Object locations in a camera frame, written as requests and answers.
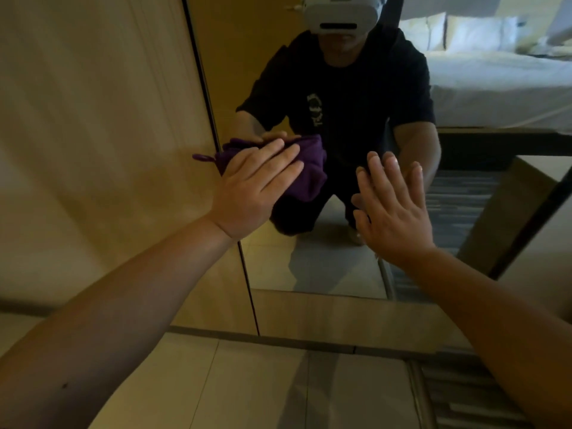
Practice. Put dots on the person's right hand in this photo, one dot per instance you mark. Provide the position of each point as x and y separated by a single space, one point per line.
397 218

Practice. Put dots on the wooden baseboard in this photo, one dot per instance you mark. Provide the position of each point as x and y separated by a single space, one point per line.
335 321

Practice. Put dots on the person's right forearm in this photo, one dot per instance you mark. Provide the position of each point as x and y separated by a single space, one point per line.
491 317

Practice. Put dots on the wooden wardrobe door panel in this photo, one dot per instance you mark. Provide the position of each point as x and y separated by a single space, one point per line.
89 107

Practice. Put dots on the person's left forearm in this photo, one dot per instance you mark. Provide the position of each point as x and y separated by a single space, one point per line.
111 317

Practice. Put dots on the tall wall mirror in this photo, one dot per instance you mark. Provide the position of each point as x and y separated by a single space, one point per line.
232 62

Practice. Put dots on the metal floor threshold strip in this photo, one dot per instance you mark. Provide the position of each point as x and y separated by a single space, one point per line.
422 397

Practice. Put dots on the person's left hand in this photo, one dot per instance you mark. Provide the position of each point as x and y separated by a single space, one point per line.
250 192

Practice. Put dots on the purple cloth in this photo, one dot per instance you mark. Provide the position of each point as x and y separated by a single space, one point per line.
308 174

